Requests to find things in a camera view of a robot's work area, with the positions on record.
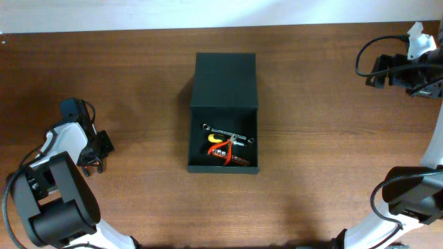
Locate black box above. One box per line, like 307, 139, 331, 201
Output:
187, 53, 259, 174

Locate orange black needle-nose pliers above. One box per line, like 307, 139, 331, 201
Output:
80, 156, 103, 177

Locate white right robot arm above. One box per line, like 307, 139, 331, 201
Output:
329, 21, 442, 248

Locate silver ratchet wrench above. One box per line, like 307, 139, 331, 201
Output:
202, 123, 255, 143

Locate red diagonal cutting pliers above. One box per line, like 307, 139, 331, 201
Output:
207, 136, 237, 166

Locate orange socket rail set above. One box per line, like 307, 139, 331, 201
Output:
210, 149, 250, 166

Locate yellow black stubby screwdriver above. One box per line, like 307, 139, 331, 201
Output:
208, 133, 246, 147

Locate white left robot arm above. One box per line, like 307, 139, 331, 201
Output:
2, 98, 141, 248

